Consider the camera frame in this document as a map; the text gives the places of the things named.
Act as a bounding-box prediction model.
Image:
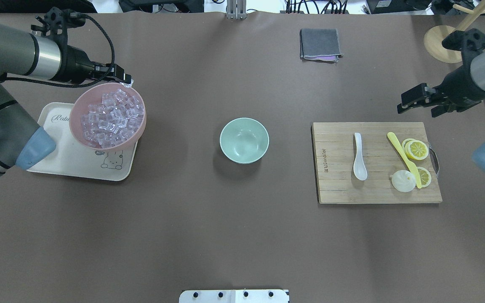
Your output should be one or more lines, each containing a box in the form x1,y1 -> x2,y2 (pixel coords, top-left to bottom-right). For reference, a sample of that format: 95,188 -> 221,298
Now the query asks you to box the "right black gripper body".
433,66 -> 485,112

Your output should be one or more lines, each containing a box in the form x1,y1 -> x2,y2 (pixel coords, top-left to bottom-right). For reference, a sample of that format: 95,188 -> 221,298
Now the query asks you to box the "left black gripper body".
59,46 -> 115,84

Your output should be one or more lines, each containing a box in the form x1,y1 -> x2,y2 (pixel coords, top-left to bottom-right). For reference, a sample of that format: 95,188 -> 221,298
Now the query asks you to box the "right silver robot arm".
397,29 -> 485,171

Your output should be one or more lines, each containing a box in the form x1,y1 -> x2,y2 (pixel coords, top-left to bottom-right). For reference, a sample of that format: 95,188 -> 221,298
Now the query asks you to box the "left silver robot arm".
0,7 -> 132,177

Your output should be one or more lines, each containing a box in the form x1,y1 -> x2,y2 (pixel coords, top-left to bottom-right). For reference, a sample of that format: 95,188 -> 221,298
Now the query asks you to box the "clear ice cubes pile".
81,88 -> 144,148

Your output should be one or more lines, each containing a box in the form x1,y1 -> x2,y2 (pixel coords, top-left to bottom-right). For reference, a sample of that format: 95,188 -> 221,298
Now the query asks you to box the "pink bowl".
69,82 -> 147,150

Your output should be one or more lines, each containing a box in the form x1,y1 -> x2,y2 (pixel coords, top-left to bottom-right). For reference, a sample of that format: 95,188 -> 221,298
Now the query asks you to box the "green ceramic bowl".
219,117 -> 270,165

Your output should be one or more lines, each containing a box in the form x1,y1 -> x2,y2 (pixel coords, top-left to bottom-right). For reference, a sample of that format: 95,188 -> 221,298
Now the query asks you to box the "yellow lemon slice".
404,139 -> 429,161
417,167 -> 432,188

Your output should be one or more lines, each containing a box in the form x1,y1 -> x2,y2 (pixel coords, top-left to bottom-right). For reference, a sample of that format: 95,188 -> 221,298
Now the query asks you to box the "wooden cup stand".
423,0 -> 485,64

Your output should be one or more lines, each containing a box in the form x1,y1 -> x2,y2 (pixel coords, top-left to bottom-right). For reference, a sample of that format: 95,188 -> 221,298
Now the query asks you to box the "yellow plastic knife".
386,132 -> 422,189

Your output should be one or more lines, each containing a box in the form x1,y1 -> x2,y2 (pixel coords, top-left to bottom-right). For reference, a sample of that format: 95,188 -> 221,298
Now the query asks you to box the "cream rabbit tray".
28,102 -> 137,181

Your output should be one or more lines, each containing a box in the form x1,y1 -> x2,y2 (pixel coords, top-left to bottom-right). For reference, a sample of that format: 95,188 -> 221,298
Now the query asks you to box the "bamboo cutting board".
312,122 -> 442,205

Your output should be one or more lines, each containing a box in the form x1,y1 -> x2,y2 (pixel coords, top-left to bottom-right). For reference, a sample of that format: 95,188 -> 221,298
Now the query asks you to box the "grey folded cloth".
299,28 -> 344,63

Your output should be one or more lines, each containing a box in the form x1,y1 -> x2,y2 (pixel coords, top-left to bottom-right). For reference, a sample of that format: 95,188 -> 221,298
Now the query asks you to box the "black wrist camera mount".
441,29 -> 485,63

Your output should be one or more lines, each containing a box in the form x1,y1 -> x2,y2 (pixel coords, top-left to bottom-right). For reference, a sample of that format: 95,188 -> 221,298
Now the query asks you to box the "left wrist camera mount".
30,6 -> 86,40

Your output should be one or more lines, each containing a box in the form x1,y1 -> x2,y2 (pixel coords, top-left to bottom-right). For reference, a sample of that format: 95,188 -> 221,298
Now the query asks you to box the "metal cutting board handle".
428,143 -> 440,177

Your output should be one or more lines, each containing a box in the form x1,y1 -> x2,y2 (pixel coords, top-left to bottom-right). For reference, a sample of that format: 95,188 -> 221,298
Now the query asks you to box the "aluminium frame post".
225,0 -> 248,20

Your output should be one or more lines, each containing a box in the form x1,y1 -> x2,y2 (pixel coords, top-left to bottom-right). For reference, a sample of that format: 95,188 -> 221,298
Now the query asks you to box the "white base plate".
179,288 -> 290,303

